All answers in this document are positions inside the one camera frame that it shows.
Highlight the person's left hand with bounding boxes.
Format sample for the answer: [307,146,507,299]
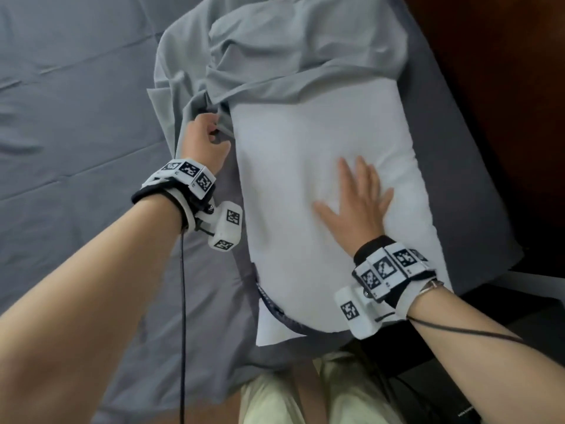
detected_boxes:
[176,114,232,174]

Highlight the person's right hand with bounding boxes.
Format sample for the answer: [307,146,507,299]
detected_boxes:
[314,155,395,257]

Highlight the white pillow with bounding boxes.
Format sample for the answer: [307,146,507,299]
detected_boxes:
[230,78,453,347]

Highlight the light grey pillowcase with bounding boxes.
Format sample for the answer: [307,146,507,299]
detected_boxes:
[147,0,409,160]

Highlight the person's left forearm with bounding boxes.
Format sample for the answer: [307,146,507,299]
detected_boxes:
[0,196,187,424]

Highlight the person's right forearm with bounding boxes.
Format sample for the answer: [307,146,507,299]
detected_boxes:
[405,286,565,424]

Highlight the grey bed sheet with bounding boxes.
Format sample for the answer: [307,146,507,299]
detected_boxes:
[0,0,527,424]

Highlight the dark wooden headboard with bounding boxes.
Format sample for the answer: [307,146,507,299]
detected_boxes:
[405,0,565,281]

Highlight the beige shorts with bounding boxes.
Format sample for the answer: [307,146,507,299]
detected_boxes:
[240,349,400,424]

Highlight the white marker wrist camera rig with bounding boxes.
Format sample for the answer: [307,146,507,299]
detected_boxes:
[334,235,445,340]
[132,158,245,252]

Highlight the black cable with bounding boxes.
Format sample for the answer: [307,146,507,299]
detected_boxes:
[407,317,527,346]
[178,231,189,424]

